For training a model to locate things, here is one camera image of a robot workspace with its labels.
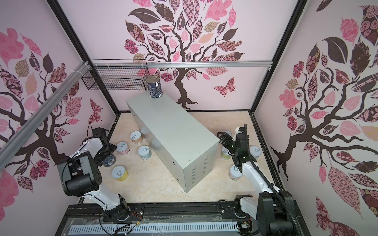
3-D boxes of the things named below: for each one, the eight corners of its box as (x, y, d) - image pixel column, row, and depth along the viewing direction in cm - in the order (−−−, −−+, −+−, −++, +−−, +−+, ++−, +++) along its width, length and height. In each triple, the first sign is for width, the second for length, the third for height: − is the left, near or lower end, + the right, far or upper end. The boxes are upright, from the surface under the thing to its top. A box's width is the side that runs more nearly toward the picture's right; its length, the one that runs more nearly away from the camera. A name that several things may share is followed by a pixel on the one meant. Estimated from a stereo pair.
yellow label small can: (113, 181, 86) (109, 177, 82) (117, 169, 91) (113, 165, 86) (126, 181, 86) (122, 177, 82) (130, 169, 91) (126, 165, 86)
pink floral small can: (233, 183, 85) (236, 179, 81) (225, 173, 89) (227, 169, 85) (240, 178, 87) (243, 174, 83) (232, 168, 91) (234, 164, 87)
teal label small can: (138, 160, 94) (136, 156, 90) (141, 149, 99) (139, 145, 95) (150, 160, 94) (148, 156, 90) (152, 149, 99) (150, 145, 95)
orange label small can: (131, 144, 102) (128, 140, 97) (134, 135, 106) (131, 131, 102) (142, 144, 102) (139, 140, 97) (144, 135, 106) (142, 131, 102)
